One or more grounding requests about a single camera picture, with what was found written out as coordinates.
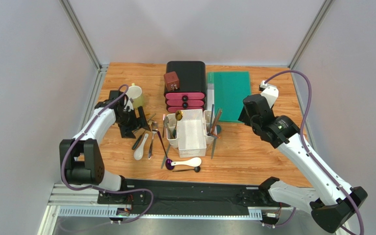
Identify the black mounting rail base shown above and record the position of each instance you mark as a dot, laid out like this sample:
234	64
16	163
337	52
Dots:
188	198

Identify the teal cutting mat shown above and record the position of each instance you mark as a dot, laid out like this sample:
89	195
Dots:
226	91

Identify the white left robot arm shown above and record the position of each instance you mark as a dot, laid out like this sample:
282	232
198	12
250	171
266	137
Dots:
81	162

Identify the white ceramic spoon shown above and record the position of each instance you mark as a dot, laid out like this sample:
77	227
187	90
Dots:
193	162
139	152

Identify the brown relay block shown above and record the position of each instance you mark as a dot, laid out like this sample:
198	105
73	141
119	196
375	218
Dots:
171	81

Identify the gold spoon in caddy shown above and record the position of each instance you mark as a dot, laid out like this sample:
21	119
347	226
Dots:
178	117

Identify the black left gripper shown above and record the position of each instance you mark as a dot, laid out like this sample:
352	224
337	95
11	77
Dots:
127	132

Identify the white perforated utensil caddy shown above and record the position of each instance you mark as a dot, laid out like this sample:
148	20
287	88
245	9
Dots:
189	136

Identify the yellow-green mug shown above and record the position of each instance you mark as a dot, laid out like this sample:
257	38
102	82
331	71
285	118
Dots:
135	97

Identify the purple metal spoon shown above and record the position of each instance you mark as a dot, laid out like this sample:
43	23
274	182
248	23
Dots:
169	161

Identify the large silver fork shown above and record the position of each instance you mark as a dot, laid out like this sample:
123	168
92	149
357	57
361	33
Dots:
154	130

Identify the small silver fork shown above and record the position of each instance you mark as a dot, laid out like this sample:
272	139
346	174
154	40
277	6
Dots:
163	124

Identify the teal plastic knife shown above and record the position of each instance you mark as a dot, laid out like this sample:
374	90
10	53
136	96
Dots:
165	156

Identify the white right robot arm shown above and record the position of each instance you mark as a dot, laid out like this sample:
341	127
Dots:
332	201

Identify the black and pink drawer box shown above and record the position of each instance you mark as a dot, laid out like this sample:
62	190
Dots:
193	86

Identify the teal plastic spoon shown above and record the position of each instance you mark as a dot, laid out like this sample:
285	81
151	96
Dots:
217	131

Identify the black small spoon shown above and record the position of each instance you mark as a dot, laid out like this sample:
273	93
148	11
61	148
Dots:
195	169

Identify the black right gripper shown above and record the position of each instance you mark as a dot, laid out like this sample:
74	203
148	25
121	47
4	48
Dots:
251	108

